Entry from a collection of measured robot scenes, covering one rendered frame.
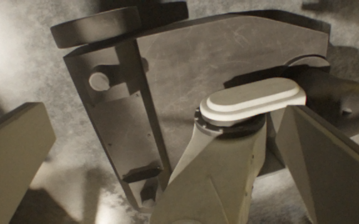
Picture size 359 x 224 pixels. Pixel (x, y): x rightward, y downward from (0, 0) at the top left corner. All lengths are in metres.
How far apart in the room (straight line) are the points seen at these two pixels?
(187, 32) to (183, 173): 0.29
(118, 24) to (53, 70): 0.32
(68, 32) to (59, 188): 0.66
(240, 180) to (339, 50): 0.74
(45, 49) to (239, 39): 0.52
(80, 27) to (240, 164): 0.37
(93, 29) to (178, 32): 0.17
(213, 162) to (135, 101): 0.24
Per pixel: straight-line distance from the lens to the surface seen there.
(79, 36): 0.45
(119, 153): 0.56
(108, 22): 0.44
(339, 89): 0.52
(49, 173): 0.92
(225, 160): 0.33
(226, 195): 0.29
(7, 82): 0.77
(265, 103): 0.40
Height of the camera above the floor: 0.63
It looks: 61 degrees down
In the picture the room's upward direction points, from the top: 160 degrees clockwise
